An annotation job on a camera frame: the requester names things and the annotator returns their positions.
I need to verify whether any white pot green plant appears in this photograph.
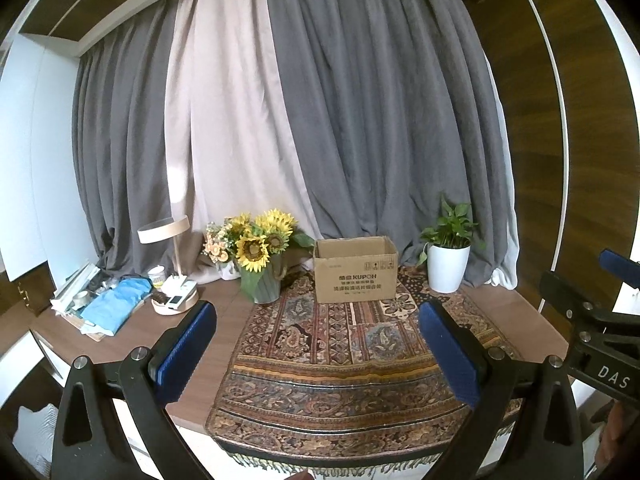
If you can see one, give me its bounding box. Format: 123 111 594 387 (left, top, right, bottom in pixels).
419 194 483 294

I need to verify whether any person's hand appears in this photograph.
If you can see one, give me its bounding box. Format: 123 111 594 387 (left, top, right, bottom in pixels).
594 401 639 470

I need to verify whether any sunflower bouquet in vase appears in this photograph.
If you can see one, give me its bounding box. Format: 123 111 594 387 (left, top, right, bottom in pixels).
202 208 314 304

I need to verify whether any grey curtain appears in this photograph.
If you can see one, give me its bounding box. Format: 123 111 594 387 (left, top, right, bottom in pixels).
72 0 520 288

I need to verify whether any patterned persian table rug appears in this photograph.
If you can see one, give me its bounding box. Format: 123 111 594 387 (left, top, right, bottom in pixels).
204 264 526 476

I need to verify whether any white desk lamp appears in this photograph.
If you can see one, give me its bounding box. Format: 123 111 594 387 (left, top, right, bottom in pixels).
138 216 198 316

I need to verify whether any blue folded cloth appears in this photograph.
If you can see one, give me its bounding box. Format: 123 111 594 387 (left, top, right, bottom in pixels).
80 278 153 336

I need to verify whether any cardboard box with print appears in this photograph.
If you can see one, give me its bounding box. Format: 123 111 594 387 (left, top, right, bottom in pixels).
314 236 399 304

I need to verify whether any beige curtain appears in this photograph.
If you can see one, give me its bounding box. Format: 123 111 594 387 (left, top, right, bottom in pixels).
164 0 320 283

